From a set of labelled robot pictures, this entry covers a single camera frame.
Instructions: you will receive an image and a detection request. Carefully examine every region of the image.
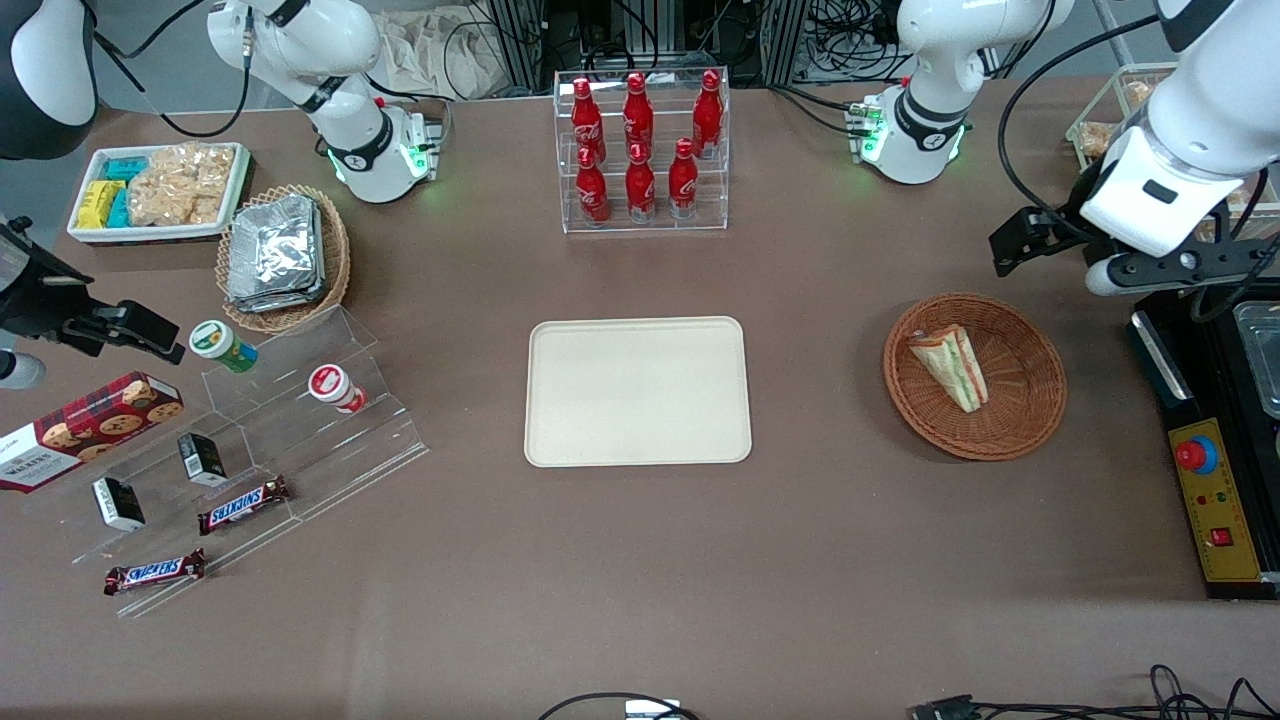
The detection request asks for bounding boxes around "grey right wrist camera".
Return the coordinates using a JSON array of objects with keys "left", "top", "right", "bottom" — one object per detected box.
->
[{"left": 0, "top": 350, "right": 47, "bottom": 392}]

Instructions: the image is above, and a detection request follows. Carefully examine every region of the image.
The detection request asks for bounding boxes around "round brown wicker basket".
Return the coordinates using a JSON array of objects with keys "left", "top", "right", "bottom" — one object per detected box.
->
[{"left": 883, "top": 292, "right": 1068, "bottom": 462}]

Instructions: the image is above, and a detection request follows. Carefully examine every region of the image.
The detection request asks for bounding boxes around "steel pan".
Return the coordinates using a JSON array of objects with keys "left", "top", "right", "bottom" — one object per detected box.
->
[{"left": 1232, "top": 300, "right": 1280, "bottom": 421}]

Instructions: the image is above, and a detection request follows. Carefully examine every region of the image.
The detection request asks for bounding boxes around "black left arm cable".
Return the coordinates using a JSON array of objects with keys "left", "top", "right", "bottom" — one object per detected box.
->
[{"left": 998, "top": 15, "right": 1166, "bottom": 251}]

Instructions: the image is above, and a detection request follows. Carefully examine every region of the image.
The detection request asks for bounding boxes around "black looped cable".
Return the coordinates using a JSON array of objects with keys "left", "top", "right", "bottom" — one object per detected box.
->
[{"left": 538, "top": 692, "right": 701, "bottom": 720}]

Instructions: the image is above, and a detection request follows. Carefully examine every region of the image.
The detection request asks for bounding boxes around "brown Snickers bar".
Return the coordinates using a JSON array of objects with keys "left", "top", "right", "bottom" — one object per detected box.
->
[
  {"left": 103, "top": 548, "right": 207, "bottom": 597},
  {"left": 197, "top": 476, "right": 292, "bottom": 536}
]

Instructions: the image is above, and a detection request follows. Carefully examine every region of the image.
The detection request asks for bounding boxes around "beige plastic tray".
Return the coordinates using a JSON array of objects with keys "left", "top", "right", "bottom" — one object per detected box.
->
[{"left": 525, "top": 316, "right": 753, "bottom": 468}]

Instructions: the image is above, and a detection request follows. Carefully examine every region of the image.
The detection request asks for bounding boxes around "yellow control panel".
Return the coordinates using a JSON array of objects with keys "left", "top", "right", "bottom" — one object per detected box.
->
[{"left": 1168, "top": 417, "right": 1264, "bottom": 585}]

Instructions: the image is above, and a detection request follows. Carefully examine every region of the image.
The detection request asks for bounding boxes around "green lidded snack cup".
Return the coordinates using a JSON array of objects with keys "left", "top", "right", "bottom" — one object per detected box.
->
[{"left": 189, "top": 320, "right": 259, "bottom": 374}]

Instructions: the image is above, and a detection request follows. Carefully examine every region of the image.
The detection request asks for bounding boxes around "silver foil packet stack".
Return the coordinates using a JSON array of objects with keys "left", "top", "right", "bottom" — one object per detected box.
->
[{"left": 226, "top": 194, "right": 327, "bottom": 314}]

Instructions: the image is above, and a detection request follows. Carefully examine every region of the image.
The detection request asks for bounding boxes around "clear acrylic stepped riser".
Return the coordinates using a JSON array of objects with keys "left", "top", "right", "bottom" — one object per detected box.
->
[
  {"left": 20, "top": 400, "right": 301, "bottom": 619},
  {"left": 200, "top": 305, "right": 431, "bottom": 526}
]

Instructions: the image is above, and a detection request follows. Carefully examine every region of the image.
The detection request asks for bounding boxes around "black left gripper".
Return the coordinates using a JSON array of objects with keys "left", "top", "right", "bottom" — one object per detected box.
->
[{"left": 990, "top": 205, "right": 1280, "bottom": 293}]

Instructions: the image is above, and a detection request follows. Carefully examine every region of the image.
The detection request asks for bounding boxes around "cream cloth bag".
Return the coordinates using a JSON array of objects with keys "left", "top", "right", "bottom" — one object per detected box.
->
[{"left": 375, "top": 8, "right": 511, "bottom": 101}]

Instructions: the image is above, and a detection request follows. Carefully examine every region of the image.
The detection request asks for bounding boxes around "black countertop machine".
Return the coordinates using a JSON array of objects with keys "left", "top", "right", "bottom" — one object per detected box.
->
[{"left": 1128, "top": 285, "right": 1280, "bottom": 601}]

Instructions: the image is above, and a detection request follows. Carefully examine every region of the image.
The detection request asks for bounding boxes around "red tartan cookie box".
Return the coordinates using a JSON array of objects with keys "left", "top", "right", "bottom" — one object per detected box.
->
[{"left": 0, "top": 371, "right": 186, "bottom": 493}]

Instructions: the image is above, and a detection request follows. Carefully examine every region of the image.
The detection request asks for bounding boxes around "small black box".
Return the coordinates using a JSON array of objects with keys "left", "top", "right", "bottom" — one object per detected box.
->
[
  {"left": 177, "top": 432, "right": 228, "bottom": 488},
  {"left": 92, "top": 476, "right": 147, "bottom": 532}
]

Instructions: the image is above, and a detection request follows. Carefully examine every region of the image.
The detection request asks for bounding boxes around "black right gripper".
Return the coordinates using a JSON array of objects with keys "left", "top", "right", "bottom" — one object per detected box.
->
[{"left": 0, "top": 215, "right": 187, "bottom": 365}]

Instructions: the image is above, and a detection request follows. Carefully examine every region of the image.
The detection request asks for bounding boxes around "red lidded snack cup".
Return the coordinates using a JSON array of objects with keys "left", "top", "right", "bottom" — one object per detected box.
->
[{"left": 307, "top": 364, "right": 367, "bottom": 415}]

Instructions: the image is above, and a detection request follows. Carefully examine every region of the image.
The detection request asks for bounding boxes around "black cable with plug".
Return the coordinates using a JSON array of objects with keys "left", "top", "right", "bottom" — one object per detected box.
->
[{"left": 908, "top": 664, "right": 1280, "bottom": 720}]

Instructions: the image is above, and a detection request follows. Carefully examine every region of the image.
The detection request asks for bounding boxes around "white wire snack rack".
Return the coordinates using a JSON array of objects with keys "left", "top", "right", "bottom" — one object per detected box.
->
[{"left": 1065, "top": 62, "right": 1280, "bottom": 246}]

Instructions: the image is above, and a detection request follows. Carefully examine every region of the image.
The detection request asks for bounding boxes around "triangle sandwich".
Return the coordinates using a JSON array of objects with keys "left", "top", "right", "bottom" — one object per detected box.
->
[{"left": 907, "top": 324, "right": 991, "bottom": 414}]

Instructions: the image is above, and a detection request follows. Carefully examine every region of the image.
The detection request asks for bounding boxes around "white rectangular snack tray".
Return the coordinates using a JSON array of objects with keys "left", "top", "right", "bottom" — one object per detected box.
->
[{"left": 67, "top": 142, "right": 253, "bottom": 245}]

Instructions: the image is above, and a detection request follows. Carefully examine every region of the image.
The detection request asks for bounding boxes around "oval light wicker basket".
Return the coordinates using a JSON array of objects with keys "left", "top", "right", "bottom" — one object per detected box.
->
[{"left": 216, "top": 184, "right": 352, "bottom": 335}]

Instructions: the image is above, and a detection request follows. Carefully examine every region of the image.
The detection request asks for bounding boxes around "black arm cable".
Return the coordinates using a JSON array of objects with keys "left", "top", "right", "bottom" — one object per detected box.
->
[
  {"left": 998, "top": 15, "right": 1166, "bottom": 251},
  {"left": 93, "top": 0, "right": 253, "bottom": 140}
]

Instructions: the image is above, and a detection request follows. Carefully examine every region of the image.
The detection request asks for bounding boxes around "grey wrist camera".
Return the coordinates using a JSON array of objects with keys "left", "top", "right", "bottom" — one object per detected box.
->
[
  {"left": 1085, "top": 254, "right": 1143, "bottom": 298},
  {"left": 0, "top": 350, "right": 47, "bottom": 392}
]

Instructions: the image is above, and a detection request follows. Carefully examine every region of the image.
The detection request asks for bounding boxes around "clear acrylic bottle rack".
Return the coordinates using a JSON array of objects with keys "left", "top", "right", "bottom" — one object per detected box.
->
[{"left": 553, "top": 68, "right": 731, "bottom": 235}]

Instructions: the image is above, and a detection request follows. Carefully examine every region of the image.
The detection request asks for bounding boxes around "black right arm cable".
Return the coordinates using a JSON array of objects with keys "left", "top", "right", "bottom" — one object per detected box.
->
[{"left": 93, "top": 0, "right": 253, "bottom": 140}]

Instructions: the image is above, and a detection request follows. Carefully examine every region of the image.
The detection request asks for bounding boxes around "yellow snack packet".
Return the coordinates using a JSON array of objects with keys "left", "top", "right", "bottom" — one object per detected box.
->
[{"left": 76, "top": 180, "right": 126, "bottom": 230}]

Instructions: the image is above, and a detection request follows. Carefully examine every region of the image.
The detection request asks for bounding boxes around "red cola bottle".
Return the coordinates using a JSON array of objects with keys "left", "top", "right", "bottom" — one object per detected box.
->
[
  {"left": 575, "top": 147, "right": 611, "bottom": 227},
  {"left": 622, "top": 72, "right": 656, "bottom": 161},
  {"left": 625, "top": 142, "right": 658, "bottom": 223},
  {"left": 692, "top": 69, "right": 725, "bottom": 159},
  {"left": 667, "top": 138, "right": 700, "bottom": 220},
  {"left": 570, "top": 77, "right": 607, "bottom": 166}
]

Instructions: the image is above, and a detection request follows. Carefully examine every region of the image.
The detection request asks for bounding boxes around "clear bag of rice crackers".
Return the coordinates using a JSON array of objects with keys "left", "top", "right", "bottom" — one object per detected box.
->
[{"left": 126, "top": 142, "right": 238, "bottom": 228}]

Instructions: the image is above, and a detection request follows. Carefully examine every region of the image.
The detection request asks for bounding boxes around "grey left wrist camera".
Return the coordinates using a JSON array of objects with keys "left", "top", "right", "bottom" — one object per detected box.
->
[{"left": 1085, "top": 254, "right": 1143, "bottom": 298}]

